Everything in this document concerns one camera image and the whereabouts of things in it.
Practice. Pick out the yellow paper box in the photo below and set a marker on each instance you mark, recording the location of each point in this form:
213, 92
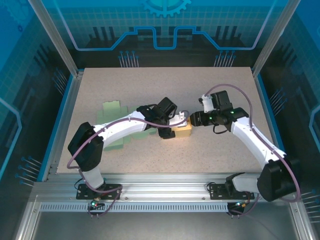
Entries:
183, 132

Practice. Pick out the green paper box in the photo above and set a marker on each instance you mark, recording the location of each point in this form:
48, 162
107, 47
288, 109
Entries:
112, 107

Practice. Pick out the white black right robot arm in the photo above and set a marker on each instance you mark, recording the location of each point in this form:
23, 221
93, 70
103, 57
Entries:
252, 142

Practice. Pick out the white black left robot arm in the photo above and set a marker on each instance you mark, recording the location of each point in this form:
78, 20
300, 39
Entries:
120, 130

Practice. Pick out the grey metal lower shelf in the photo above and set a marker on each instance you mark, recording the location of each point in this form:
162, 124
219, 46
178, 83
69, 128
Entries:
162, 227

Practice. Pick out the blue right side rail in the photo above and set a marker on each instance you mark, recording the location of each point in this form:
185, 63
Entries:
268, 112

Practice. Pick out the aluminium frame rail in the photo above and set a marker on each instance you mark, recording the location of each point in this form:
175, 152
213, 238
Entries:
162, 185

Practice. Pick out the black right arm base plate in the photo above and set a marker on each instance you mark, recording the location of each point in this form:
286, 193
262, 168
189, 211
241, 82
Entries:
215, 192

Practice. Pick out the aluminium right frame post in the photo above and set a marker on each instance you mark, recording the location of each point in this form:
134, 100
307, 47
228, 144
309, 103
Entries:
273, 37

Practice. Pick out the aluminium frame post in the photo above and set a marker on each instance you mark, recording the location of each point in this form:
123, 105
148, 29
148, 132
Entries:
273, 37
58, 37

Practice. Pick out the blue aluminium left side rail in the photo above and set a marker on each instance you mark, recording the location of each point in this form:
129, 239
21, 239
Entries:
66, 120

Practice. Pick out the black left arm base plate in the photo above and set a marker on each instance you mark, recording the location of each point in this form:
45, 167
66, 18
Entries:
82, 193

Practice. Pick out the aluminium left frame post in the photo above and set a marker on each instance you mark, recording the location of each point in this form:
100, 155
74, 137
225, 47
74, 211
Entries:
58, 37

